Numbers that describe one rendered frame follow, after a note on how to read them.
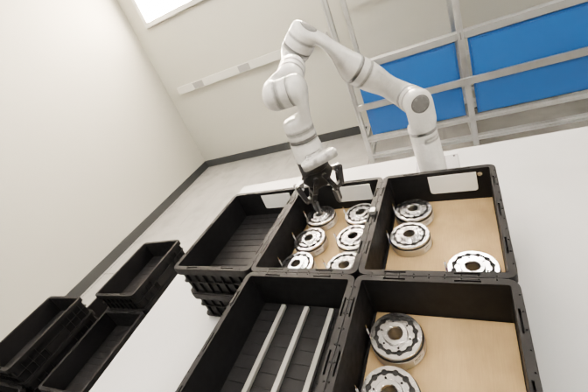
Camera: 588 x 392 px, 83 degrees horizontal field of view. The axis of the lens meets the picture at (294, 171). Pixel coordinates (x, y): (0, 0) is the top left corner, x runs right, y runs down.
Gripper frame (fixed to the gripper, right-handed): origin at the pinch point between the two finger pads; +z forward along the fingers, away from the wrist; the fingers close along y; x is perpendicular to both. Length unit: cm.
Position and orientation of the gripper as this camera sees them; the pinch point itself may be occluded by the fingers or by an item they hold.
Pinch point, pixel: (327, 202)
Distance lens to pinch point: 89.0
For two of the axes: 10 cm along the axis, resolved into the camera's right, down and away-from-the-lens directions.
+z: 3.5, 8.4, 4.1
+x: 3.6, 2.8, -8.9
